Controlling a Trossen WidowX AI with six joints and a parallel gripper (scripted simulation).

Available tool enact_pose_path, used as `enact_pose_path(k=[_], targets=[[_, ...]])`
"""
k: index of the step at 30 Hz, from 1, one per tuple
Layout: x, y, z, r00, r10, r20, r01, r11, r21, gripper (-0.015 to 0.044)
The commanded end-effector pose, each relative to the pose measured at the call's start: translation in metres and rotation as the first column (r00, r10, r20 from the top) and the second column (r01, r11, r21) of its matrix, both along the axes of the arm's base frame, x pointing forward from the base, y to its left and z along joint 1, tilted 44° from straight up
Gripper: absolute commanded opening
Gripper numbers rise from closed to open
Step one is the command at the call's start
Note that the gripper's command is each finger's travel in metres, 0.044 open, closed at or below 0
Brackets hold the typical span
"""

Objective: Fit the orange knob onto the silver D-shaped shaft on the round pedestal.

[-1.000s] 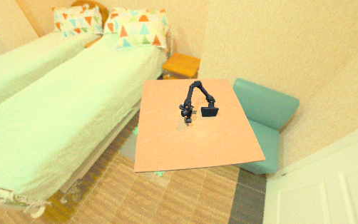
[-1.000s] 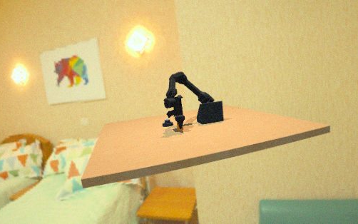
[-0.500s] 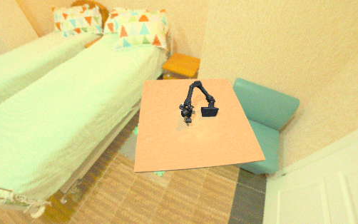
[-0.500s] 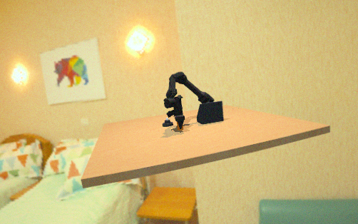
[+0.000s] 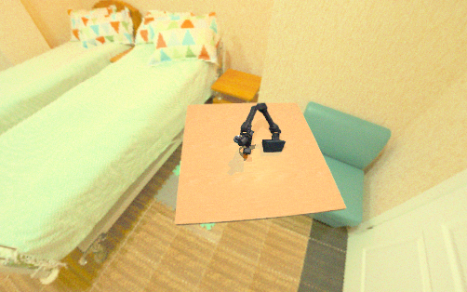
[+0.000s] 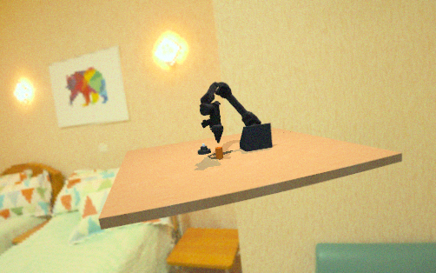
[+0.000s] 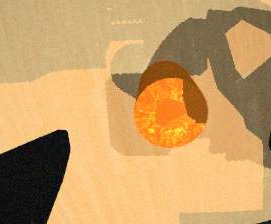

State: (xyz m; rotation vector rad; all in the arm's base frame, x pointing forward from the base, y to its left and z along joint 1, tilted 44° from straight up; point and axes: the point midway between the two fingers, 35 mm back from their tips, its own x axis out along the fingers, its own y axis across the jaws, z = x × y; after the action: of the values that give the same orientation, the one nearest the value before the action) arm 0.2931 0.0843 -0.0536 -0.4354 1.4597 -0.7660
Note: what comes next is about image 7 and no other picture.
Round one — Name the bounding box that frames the orange cylinder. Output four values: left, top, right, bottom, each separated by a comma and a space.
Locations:
134, 60, 208, 148

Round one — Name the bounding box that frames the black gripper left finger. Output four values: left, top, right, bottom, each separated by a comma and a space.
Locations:
0, 129, 71, 224

